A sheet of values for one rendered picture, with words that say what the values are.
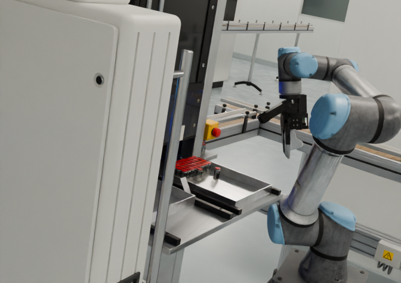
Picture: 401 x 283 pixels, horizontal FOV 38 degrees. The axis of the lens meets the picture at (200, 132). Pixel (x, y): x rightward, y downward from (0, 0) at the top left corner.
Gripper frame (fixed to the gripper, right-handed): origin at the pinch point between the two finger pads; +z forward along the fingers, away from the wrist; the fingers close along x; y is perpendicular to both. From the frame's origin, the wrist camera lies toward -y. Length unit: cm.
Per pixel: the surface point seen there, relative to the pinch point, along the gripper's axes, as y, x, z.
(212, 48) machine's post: -21, 35, -36
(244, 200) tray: -14.0, 2.8, 16.1
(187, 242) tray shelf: -34.2, -28.6, 19.2
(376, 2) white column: 74, 133, -56
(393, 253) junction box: 59, 64, 61
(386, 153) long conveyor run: 59, 72, 16
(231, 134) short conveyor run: -12, 84, 5
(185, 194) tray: -34.3, -0.6, 12.0
